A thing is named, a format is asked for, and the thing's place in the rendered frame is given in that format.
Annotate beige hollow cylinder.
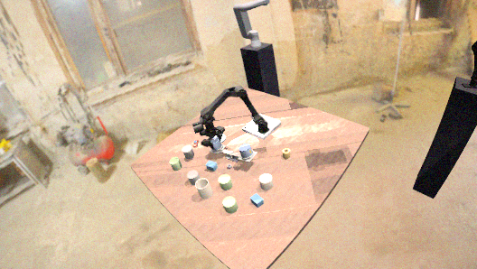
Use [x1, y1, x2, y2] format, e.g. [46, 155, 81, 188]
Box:
[195, 178, 213, 199]

